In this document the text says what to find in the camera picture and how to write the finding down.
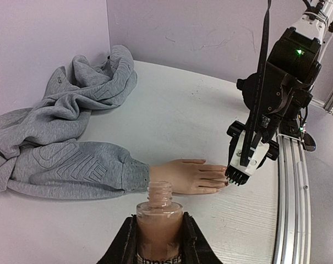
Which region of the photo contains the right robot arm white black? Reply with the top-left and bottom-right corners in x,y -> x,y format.
227,1 -> 333,172

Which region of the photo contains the grey sweatshirt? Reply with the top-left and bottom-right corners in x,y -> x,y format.
0,45 -> 150,200

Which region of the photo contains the nail polish bottle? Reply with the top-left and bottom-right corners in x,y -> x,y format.
136,181 -> 183,263

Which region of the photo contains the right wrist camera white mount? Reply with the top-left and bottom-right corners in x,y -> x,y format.
226,130 -> 269,186

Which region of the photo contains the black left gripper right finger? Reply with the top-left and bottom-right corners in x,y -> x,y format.
181,212 -> 222,264

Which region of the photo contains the aluminium front rail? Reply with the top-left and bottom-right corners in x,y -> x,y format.
272,133 -> 312,264

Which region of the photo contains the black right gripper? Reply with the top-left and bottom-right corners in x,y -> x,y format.
227,121 -> 279,168

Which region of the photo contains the black right camera cable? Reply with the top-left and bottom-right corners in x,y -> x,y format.
239,0 -> 273,167

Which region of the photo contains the mannequin hand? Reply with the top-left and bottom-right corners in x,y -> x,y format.
150,159 -> 228,195

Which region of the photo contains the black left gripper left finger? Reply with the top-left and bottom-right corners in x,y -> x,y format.
97,215 -> 137,264

